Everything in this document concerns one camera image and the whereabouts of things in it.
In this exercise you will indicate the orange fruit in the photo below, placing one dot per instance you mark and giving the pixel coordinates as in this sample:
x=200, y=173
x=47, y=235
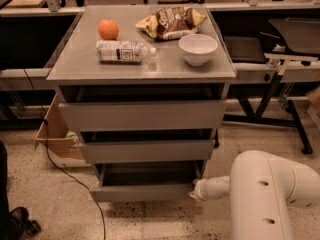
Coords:
x=108, y=29

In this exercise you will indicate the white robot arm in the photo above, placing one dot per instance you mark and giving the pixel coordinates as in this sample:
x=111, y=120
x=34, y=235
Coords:
x=261, y=186

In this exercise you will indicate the white bowl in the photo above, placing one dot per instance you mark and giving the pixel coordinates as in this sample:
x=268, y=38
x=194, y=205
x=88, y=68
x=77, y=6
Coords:
x=197, y=49

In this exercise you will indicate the black folding stand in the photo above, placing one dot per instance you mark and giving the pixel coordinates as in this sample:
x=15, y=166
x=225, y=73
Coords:
x=278, y=62

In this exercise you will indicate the grey drawer cabinet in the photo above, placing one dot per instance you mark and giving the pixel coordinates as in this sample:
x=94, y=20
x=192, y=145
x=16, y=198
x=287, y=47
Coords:
x=79, y=77

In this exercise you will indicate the grey bottom drawer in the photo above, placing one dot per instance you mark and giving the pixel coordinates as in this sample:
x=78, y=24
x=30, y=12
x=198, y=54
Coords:
x=147, y=181

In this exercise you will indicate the grey top drawer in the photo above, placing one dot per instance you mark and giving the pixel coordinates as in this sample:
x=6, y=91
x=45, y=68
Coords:
x=129, y=116

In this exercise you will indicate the grey middle drawer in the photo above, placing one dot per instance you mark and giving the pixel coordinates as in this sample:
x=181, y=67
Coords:
x=146, y=151

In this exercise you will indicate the grey drawer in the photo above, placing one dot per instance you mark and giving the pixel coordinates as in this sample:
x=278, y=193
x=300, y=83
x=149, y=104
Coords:
x=146, y=151
x=129, y=116
x=147, y=181

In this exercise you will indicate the brown yellow chip bag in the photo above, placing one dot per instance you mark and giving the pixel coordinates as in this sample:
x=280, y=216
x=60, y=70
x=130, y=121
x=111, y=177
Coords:
x=170, y=23

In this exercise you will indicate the cardboard box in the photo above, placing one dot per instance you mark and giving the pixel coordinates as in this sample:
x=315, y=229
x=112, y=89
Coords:
x=62, y=144

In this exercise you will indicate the clear plastic water bottle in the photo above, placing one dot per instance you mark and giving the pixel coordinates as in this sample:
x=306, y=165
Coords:
x=123, y=51

